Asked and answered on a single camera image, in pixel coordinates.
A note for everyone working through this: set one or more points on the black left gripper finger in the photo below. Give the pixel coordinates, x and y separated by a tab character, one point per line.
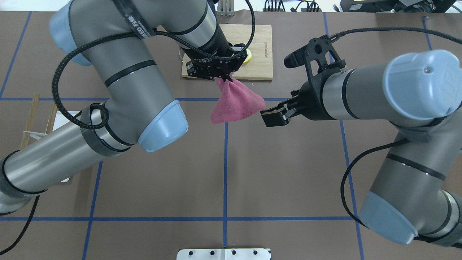
227	76
218	77

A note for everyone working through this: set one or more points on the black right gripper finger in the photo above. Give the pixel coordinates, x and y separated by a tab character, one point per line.
287	106
275	119

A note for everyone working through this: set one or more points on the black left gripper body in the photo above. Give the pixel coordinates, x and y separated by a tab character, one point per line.
216	46

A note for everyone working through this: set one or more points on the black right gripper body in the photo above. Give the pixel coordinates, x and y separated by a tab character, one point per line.
312	102

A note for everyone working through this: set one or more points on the pink red towel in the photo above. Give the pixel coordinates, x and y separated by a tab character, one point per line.
237	102

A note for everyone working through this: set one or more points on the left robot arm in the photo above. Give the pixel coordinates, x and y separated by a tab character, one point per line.
110	35

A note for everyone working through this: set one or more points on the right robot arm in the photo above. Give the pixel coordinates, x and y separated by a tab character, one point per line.
420	94

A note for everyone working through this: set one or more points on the yellow lemon slices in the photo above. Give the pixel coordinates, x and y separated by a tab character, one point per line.
248	56

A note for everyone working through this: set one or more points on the wooden cutting board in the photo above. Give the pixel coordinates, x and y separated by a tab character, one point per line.
260	65

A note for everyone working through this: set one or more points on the white rectangular tray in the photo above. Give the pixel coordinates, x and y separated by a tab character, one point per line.
58	122

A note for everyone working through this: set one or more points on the wooden chopstick on tray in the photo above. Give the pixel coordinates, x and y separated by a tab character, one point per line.
51	119

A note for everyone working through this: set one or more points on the wooden chopstick beside tray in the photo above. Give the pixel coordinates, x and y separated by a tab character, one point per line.
30	121

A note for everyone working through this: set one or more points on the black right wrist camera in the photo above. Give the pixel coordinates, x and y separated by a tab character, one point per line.
318	55

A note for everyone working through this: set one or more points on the aluminium frame post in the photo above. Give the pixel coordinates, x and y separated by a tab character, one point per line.
225	8

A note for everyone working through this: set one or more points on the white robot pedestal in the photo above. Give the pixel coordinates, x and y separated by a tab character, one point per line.
225	254

